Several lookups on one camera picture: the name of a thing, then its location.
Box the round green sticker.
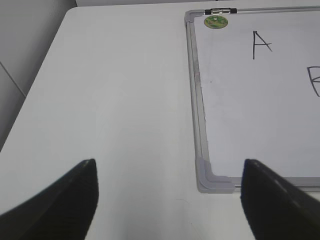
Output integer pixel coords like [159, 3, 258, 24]
[204, 15, 229, 29]

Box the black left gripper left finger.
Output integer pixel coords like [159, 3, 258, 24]
[0, 158, 99, 240]

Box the white magnetic whiteboard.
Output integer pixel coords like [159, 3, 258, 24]
[185, 6, 320, 194]

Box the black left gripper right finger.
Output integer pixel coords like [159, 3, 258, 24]
[240, 159, 320, 240]

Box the black metal hanging clip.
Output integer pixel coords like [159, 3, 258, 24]
[204, 7, 238, 16]

